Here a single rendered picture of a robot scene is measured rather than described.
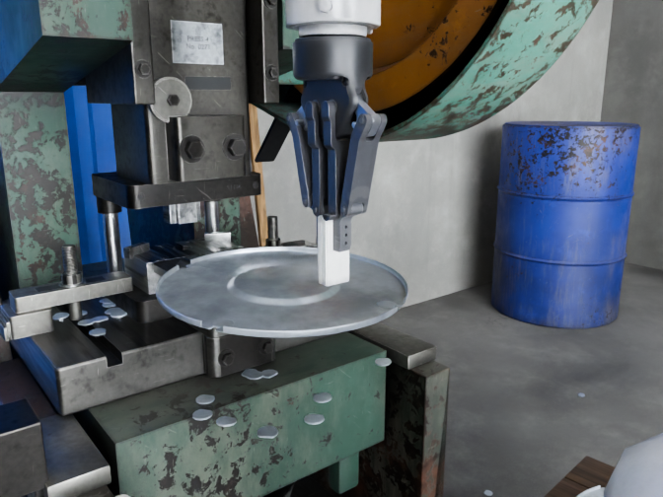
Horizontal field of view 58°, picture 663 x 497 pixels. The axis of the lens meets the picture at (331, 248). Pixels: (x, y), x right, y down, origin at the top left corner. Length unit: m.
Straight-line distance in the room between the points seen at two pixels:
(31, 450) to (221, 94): 0.48
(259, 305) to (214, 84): 0.32
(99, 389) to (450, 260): 2.55
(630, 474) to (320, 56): 0.40
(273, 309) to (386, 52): 0.57
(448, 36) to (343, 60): 0.39
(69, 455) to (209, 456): 0.16
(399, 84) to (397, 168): 1.80
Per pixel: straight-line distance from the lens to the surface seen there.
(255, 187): 0.88
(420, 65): 0.96
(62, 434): 0.75
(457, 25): 0.92
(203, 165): 0.80
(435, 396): 0.90
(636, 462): 0.37
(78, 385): 0.77
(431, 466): 0.96
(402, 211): 2.84
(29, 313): 0.85
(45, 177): 1.03
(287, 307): 0.65
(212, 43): 0.84
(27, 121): 1.02
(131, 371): 0.78
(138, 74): 0.75
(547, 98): 3.65
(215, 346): 0.78
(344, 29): 0.57
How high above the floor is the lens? 1.00
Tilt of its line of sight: 14 degrees down
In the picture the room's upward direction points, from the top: straight up
